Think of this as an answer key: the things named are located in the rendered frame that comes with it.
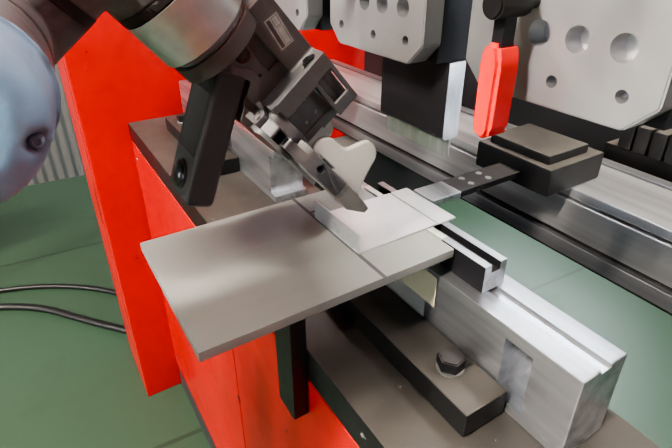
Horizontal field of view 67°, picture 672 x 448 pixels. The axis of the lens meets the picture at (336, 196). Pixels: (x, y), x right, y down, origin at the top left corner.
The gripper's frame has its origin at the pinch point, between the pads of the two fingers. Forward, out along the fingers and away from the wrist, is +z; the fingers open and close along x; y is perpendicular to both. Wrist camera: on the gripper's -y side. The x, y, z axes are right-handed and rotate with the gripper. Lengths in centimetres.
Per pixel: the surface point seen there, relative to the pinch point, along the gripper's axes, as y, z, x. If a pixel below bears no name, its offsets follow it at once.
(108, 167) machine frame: -26, 14, 86
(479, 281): 2.6, 10.6, -12.0
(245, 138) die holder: -0.2, 11.8, 41.6
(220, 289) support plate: -13.3, -5.1, -2.1
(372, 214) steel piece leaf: 1.4, 6.9, 1.1
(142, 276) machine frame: -46, 41, 86
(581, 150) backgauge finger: 26.0, 24.0, -3.6
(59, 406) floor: -96, 56, 97
